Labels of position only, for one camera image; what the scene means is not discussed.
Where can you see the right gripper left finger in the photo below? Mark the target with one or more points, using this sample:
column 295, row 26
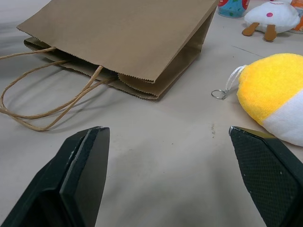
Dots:
column 80, row 179

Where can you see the yellow and white plush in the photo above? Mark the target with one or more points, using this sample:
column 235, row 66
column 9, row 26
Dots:
column 272, row 87

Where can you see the white plush with brown feet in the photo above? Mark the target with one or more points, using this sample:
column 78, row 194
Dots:
column 272, row 19

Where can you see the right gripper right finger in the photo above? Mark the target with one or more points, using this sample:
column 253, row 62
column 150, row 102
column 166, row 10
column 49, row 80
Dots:
column 267, row 175

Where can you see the brown paper bag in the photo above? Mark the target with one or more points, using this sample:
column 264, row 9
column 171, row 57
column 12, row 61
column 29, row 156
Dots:
column 123, row 35

